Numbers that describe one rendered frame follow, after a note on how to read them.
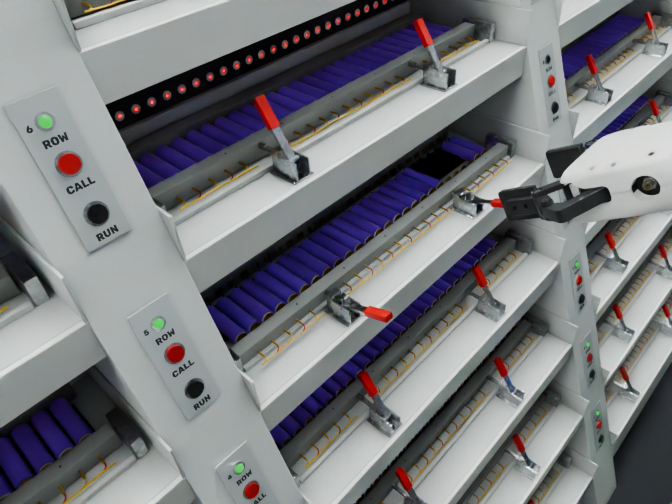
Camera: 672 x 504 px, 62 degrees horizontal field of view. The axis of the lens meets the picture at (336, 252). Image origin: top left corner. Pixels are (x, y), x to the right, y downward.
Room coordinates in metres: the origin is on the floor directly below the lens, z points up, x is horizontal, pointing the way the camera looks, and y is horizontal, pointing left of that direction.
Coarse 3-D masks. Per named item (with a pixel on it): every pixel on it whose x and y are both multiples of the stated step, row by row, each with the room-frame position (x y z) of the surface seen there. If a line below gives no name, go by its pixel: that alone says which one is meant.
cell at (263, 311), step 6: (234, 288) 0.63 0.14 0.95; (234, 294) 0.62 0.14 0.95; (240, 294) 0.62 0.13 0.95; (246, 294) 0.62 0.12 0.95; (234, 300) 0.62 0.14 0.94; (240, 300) 0.61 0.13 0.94; (246, 300) 0.60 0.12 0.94; (252, 300) 0.60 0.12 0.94; (240, 306) 0.61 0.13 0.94; (246, 306) 0.60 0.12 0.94; (252, 306) 0.59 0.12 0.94; (258, 306) 0.59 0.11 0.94; (264, 306) 0.59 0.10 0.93; (252, 312) 0.59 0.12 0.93; (258, 312) 0.58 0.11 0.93; (264, 312) 0.58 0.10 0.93; (270, 312) 0.58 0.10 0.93; (258, 318) 0.58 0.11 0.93
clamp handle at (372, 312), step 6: (348, 300) 0.57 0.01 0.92; (348, 306) 0.56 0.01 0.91; (354, 306) 0.56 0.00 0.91; (360, 306) 0.55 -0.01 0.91; (366, 306) 0.55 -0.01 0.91; (372, 306) 0.54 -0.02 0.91; (360, 312) 0.54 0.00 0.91; (366, 312) 0.53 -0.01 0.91; (372, 312) 0.53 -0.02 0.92; (378, 312) 0.52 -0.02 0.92; (384, 312) 0.52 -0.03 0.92; (390, 312) 0.52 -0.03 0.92; (372, 318) 0.53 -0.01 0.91; (378, 318) 0.52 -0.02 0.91; (384, 318) 0.51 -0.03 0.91; (390, 318) 0.51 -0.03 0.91
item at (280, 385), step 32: (448, 128) 0.96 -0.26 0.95; (480, 128) 0.90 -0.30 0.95; (512, 128) 0.85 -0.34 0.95; (416, 160) 0.88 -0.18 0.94; (512, 160) 0.84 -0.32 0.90; (544, 160) 0.81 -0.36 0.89; (480, 192) 0.77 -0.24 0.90; (448, 224) 0.71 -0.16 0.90; (480, 224) 0.71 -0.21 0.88; (416, 256) 0.66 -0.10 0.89; (448, 256) 0.67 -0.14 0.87; (352, 288) 0.62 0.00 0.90; (384, 288) 0.61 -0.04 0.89; (416, 288) 0.63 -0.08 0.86; (320, 320) 0.58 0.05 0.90; (288, 352) 0.54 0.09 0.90; (320, 352) 0.53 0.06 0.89; (352, 352) 0.56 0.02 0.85; (256, 384) 0.50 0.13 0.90; (288, 384) 0.49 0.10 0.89; (320, 384) 0.53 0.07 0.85
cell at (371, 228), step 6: (342, 216) 0.74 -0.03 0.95; (348, 216) 0.73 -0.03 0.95; (354, 216) 0.73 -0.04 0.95; (348, 222) 0.73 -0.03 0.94; (354, 222) 0.72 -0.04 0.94; (360, 222) 0.72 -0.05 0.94; (366, 222) 0.71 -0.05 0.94; (360, 228) 0.71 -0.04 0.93; (366, 228) 0.71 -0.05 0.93; (372, 228) 0.70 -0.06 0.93; (378, 228) 0.70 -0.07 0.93; (372, 234) 0.70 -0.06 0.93
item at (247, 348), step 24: (504, 144) 0.84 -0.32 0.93; (480, 168) 0.79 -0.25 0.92; (408, 216) 0.71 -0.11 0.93; (384, 240) 0.66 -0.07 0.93; (360, 264) 0.63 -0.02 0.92; (384, 264) 0.64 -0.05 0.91; (312, 288) 0.60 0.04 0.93; (288, 312) 0.57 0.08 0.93; (312, 312) 0.58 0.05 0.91; (264, 336) 0.54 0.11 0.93
